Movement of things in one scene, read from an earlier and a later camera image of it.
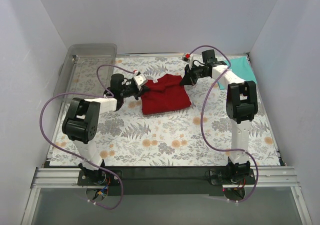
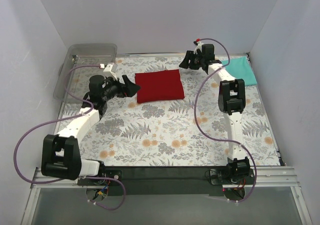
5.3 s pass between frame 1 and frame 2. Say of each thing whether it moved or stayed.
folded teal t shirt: stayed
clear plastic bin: stayed
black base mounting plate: stayed
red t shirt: moved
